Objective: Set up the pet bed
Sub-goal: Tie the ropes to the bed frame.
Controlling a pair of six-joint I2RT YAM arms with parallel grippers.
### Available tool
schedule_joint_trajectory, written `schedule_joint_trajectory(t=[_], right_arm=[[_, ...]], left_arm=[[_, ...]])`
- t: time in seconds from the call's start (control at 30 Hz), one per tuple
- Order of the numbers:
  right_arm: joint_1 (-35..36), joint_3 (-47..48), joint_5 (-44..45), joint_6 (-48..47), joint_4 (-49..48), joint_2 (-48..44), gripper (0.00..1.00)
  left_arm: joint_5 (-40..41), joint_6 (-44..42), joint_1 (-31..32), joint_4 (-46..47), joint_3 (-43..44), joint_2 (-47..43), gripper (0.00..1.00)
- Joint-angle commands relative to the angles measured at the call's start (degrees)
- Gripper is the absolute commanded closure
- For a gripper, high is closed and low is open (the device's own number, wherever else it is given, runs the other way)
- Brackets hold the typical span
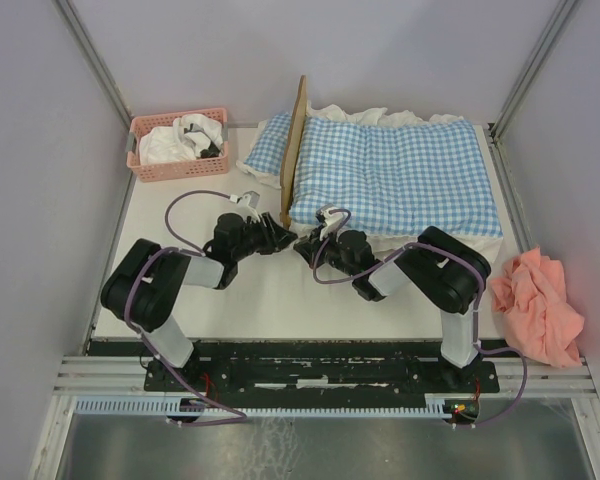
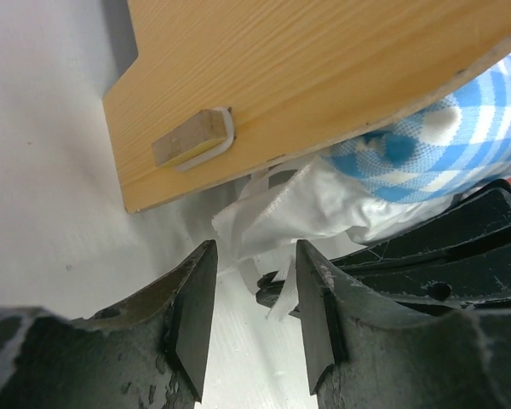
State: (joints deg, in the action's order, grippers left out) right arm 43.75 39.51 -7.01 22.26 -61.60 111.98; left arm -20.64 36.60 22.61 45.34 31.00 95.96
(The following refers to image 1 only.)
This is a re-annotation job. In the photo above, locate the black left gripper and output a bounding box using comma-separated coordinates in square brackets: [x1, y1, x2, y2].
[233, 212, 298, 262]

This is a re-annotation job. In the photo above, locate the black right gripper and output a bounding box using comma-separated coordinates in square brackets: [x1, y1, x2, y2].
[293, 224, 357, 278]

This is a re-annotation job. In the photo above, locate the blue gingham pillow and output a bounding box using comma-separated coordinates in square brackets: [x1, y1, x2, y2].
[236, 112, 291, 189]

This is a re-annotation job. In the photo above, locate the blue gingham mattress pad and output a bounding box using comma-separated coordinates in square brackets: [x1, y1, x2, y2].
[289, 117, 504, 262]

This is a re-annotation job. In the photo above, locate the wooden pet bed frame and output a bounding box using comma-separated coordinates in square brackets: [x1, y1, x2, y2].
[280, 75, 308, 228]

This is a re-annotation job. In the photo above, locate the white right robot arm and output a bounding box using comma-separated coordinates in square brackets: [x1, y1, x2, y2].
[294, 226, 491, 391]

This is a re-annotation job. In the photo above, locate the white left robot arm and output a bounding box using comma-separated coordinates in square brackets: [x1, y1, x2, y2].
[100, 213, 297, 390]

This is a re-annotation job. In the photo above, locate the pink plastic basket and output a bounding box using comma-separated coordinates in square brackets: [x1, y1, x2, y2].
[126, 107, 229, 183]

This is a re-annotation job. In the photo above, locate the white cloth in basket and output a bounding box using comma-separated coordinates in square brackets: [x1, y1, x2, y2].
[138, 114, 224, 165]

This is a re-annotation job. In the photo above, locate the pink cloth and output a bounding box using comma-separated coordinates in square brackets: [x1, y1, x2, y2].
[489, 247, 585, 368]

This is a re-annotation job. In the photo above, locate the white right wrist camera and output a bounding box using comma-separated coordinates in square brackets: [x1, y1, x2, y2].
[316, 204, 346, 240]

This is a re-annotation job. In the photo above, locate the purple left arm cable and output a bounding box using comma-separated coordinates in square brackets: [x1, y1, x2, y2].
[123, 189, 251, 427]

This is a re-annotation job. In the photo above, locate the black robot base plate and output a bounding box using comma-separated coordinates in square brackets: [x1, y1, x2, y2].
[144, 341, 500, 408]

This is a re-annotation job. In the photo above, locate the white slotted cable duct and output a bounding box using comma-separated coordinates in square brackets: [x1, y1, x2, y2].
[74, 392, 456, 417]

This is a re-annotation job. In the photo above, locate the aluminium frame post left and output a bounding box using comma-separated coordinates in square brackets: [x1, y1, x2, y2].
[51, 0, 132, 129]

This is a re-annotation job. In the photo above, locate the aluminium frame post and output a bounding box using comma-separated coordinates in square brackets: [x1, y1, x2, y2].
[489, 0, 582, 143]
[51, 0, 132, 129]

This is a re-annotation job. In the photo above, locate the aluminium frame post right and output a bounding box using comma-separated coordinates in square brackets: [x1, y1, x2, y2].
[489, 0, 582, 143]

